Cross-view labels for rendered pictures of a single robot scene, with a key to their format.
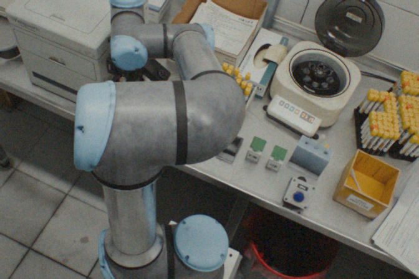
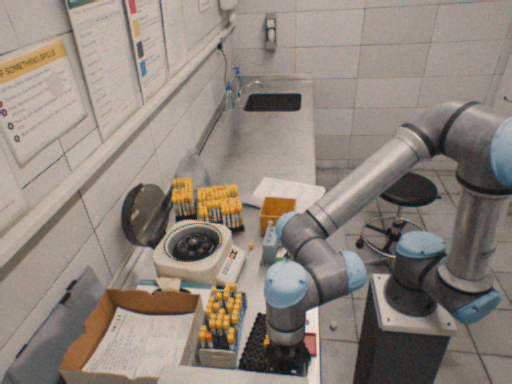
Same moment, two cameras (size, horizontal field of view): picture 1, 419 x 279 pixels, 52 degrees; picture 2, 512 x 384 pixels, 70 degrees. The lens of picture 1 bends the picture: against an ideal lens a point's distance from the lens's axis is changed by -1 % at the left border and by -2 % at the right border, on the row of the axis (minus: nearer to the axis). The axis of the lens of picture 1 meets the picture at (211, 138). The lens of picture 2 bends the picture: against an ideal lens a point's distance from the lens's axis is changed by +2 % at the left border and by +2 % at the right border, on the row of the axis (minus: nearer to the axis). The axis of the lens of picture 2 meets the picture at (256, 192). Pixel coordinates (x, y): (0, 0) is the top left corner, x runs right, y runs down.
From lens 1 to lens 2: 1.07 m
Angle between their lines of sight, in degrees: 65
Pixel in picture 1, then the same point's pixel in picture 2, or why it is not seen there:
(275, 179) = not seen: hidden behind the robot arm
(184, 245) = (437, 246)
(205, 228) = (413, 241)
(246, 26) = (125, 320)
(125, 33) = (342, 262)
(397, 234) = (301, 205)
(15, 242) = not seen: outside the picture
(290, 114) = (233, 266)
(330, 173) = not seen: hidden behind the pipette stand
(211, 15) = (109, 363)
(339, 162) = (258, 238)
